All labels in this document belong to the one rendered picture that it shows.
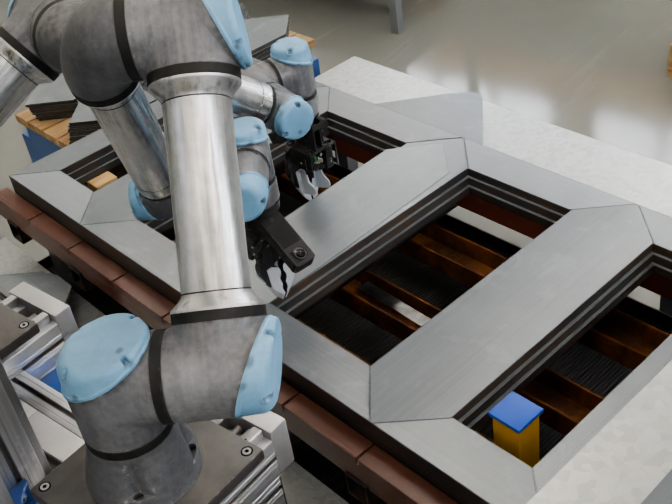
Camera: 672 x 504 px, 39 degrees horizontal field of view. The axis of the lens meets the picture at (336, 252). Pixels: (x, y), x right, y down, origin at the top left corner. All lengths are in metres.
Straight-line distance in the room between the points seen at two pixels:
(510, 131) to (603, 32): 2.28
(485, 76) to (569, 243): 2.53
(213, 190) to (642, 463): 0.61
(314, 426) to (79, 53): 0.73
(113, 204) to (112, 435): 1.05
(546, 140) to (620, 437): 1.25
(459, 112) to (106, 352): 1.49
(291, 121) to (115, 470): 0.72
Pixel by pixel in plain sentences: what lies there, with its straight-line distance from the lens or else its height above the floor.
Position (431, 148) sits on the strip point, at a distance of 2.16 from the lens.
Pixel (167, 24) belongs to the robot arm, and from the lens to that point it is 1.18.
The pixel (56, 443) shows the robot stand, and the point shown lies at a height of 0.95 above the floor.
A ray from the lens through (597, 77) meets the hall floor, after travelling 4.29.
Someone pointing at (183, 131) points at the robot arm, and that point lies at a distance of 1.16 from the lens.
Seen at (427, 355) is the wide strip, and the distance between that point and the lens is 1.63.
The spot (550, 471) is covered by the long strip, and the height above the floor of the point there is 0.87.
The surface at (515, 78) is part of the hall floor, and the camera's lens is 4.30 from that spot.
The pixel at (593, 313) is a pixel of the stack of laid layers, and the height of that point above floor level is 0.83.
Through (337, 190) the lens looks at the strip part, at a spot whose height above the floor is 0.87.
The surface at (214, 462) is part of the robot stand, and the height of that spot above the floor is 1.04.
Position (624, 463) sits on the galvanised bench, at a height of 1.05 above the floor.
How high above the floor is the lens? 1.99
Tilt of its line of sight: 37 degrees down
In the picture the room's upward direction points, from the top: 9 degrees counter-clockwise
